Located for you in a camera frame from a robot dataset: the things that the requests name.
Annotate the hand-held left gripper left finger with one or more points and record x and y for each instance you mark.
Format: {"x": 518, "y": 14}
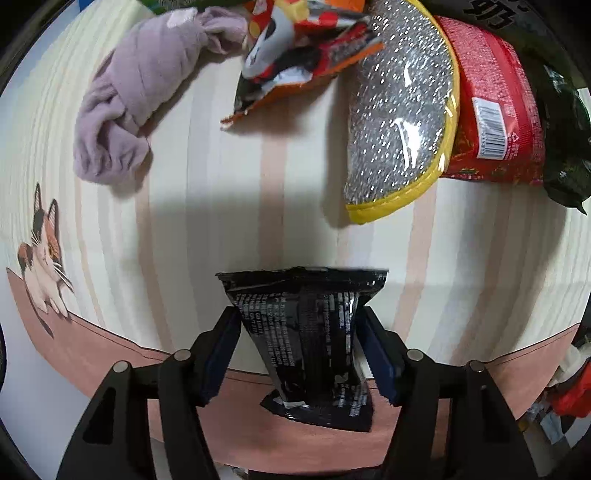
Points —
{"x": 220, "y": 355}

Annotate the red and white packet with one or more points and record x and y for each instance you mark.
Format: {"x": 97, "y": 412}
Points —
{"x": 570, "y": 392}

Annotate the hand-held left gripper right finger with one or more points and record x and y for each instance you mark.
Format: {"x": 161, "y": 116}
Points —
{"x": 376, "y": 353}

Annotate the silver scouring pad yellow trim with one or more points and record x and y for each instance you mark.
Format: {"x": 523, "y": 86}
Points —
{"x": 399, "y": 106}

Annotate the lilac cloth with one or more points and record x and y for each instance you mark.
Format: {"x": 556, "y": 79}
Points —
{"x": 138, "y": 87}

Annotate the dark green snack packet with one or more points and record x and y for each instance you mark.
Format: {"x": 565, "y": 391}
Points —
{"x": 561, "y": 120}

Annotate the black snack packet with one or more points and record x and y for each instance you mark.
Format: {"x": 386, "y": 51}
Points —
{"x": 307, "y": 337}

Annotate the striped cat print mat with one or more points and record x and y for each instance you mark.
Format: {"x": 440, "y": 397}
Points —
{"x": 161, "y": 221}

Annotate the orange snack packet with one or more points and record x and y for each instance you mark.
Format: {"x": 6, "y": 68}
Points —
{"x": 295, "y": 50}

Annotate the red snack packet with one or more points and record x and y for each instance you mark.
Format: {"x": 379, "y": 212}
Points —
{"x": 496, "y": 106}

